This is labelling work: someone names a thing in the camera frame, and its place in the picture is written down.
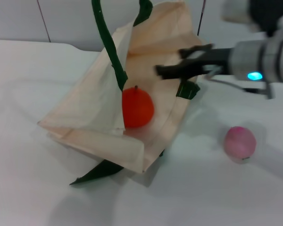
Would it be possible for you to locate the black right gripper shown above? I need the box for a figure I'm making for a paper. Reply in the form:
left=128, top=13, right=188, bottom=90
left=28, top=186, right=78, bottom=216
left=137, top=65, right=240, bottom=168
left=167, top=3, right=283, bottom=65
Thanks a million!
left=155, top=44, right=234, bottom=81

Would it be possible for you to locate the orange fruit with stem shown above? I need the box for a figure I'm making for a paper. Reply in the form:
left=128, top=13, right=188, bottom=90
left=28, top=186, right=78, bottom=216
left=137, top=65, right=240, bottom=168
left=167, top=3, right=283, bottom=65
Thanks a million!
left=121, top=85, right=155, bottom=129

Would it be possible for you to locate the pink peach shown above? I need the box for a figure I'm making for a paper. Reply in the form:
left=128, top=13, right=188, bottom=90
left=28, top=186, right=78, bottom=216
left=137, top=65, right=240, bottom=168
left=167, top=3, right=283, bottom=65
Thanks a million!
left=224, top=126, right=257, bottom=163

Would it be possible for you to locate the cream handbag with green handles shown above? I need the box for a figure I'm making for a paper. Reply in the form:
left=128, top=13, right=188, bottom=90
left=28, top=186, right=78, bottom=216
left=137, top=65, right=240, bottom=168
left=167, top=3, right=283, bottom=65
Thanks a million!
left=37, top=0, right=206, bottom=186

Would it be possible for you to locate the right arm cable with plug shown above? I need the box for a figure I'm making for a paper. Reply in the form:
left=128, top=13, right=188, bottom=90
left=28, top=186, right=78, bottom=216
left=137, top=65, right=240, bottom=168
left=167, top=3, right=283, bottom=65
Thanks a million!
left=208, top=77, right=275, bottom=100

